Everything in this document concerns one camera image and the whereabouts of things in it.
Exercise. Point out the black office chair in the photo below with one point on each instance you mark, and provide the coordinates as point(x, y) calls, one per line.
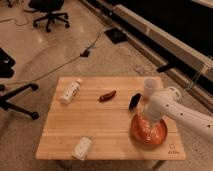
point(51, 8)

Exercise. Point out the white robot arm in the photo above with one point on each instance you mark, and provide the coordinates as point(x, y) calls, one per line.
point(165, 103)

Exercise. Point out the white plastic cup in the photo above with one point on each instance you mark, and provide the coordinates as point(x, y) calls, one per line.
point(150, 86)

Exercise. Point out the black eraser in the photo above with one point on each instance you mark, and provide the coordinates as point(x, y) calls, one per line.
point(134, 101)

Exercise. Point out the wooden table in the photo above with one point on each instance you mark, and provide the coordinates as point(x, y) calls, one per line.
point(106, 123)

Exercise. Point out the white crumpled packet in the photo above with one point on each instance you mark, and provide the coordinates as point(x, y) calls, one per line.
point(82, 148)

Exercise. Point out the black floor box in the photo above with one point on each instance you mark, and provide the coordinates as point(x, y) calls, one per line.
point(116, 36)

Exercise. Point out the white plastic bottle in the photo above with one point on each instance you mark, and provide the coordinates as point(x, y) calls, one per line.
point(71, 91)

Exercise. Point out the orange ribbed bowl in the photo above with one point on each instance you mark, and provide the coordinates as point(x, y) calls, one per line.
point(146, 133)

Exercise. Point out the dark red chili pepper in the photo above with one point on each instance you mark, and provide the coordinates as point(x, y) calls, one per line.
point(107, 96)

